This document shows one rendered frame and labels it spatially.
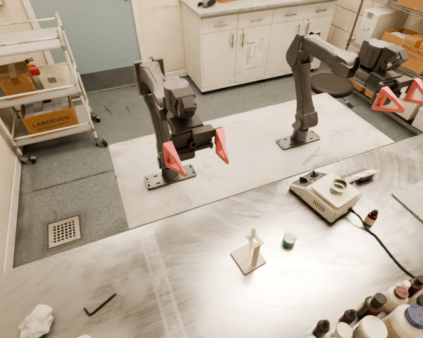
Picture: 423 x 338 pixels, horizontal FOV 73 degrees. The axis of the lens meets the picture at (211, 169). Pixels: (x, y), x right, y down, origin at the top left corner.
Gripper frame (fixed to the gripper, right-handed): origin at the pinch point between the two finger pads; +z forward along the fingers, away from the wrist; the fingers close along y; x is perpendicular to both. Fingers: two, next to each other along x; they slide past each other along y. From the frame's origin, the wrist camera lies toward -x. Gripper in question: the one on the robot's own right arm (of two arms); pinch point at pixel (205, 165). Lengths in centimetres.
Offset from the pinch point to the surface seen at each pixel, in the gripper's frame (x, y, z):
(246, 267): 39.3, 9.6, 7.5
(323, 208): 35, 42, 1
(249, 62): 102, 147, -234
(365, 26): 58, 242, -178
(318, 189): 31, 43, -5
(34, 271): 40, -49, -16
